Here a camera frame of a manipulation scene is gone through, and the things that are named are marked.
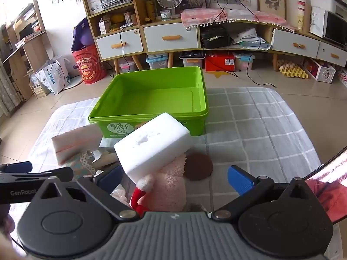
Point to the wooden shelf cabinet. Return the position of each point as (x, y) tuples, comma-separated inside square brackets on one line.
[(141, 24)]

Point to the white and red box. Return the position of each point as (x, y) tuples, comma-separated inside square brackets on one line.
[(321, 71)]

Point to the black-lid clear storage box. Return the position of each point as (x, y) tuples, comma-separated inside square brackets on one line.
[(192, 59)]

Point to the pile of folded cloths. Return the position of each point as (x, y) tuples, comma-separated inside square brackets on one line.
[(250, 39)]

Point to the pink tasselled cloth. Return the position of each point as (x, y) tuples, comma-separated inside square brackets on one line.
[(238, 16)]

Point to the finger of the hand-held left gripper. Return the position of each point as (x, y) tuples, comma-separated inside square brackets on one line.
[(16, 166), (40, 175)]

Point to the red cardboard box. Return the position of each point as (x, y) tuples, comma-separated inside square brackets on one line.
[(219, 62)]

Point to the red santa plush toy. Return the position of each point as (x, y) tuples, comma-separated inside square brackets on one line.
[(137, 198)]

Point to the white paper shopping bag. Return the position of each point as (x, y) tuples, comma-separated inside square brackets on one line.
[(53, 75)]

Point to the grey curtain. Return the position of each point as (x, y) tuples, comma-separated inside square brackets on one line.
[(9, 86)]

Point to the white carton box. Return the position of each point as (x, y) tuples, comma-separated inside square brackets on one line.
[(95, 3)]

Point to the blue-lid clear storage box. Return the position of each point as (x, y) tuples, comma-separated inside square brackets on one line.
[(157, 61)]

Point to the yellow star sticker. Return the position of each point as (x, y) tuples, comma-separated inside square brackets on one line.
[(216, 75)]

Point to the grey checked blanket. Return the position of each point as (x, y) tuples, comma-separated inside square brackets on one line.
[(257, 130)]

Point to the black box device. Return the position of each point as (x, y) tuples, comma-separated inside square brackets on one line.
[(215, 36)]

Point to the purple bag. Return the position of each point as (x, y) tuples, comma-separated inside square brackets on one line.
[(81, 35)]

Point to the white cabinet drawer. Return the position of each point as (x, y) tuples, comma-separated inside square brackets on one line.
[(332, 55), (119, 44), (170, 38), (295, 43)]

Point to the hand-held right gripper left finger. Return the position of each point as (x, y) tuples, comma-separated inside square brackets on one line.
[(109, 180)]

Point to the brown round pad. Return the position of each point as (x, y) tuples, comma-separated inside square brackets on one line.
[(199, 168)]

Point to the red printed bucket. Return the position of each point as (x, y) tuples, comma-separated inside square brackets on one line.
[(88, 66)]

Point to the yellow egg tray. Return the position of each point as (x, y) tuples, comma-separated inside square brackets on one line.
[(292, 70)]

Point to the white striped towel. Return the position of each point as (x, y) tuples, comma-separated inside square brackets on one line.
[(73, 143)]

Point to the pink plush toy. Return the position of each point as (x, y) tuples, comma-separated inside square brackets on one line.
[(165, 187)]

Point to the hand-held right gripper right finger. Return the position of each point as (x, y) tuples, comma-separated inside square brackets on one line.
[(241, 180)]

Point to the white foam block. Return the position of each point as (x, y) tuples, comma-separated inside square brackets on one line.
[(151, 146)]

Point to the green plastic bin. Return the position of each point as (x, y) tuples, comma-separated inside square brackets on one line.
[(151, 94)]

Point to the glass jar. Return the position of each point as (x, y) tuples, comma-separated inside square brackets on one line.
[(165, 15)]

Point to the low wooden tv cabinet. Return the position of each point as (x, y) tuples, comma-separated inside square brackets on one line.
[(271, 27)]

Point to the microwave oven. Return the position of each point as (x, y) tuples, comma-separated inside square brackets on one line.
[(336, 28)]

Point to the wooden bookshelf desk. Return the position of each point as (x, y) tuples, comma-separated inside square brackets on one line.
[(24, 48)]

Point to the black-framed phone screen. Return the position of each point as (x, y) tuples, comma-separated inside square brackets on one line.
[(330, 187)]

